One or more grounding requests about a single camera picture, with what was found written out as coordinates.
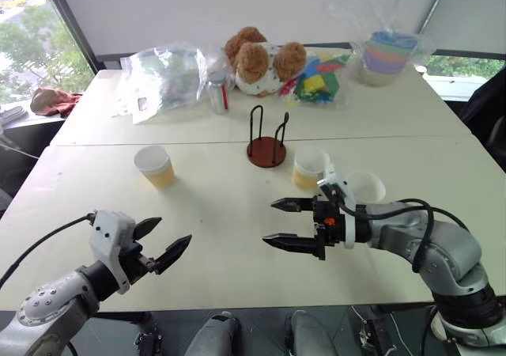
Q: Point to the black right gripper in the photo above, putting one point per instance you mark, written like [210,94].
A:
[327,231]

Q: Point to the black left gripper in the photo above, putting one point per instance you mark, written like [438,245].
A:
[134,263]

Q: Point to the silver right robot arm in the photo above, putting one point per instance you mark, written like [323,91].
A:
[454,245]

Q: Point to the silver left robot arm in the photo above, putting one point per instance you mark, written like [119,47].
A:
[47,304]

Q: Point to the yellow white paper cup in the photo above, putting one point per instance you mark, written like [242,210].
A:
[154,166]
[367,188]
[308,170]

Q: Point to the grey rounded robot leg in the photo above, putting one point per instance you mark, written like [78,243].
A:
[213,336]
[312,334]

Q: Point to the colourful building blocks in bag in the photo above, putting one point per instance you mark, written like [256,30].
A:
[316,80]

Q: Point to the silver bottle with red stripe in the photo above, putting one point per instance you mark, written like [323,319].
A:
[218,93]

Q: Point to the clear plastic bag with contents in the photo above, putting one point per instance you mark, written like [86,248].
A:
[166,79]

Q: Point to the brown white teddy bear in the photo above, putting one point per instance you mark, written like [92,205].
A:
[253,61]

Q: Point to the reddish brown cloth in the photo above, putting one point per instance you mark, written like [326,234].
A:
[53,101]

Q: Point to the stack of colourful bowls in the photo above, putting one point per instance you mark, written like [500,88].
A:
[385,55]

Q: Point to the white stacked items on sill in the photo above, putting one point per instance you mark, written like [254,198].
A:
[11,115]

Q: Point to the small white object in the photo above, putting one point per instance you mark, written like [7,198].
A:
[421,69]

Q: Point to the large clear plastic bag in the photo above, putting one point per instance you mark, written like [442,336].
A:
[425,45]

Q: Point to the black chair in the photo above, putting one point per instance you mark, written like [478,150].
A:
[486,110]

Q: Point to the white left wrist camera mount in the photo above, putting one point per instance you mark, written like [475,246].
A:
[110,233]

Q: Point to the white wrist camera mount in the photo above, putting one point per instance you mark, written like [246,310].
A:
[110,233]
[348,233]

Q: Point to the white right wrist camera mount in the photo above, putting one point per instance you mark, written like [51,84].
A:
[348,233]

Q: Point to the black bracket under table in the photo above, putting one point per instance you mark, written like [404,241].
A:
[148,341]

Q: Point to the black frame under table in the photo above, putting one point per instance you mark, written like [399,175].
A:
[373,332]

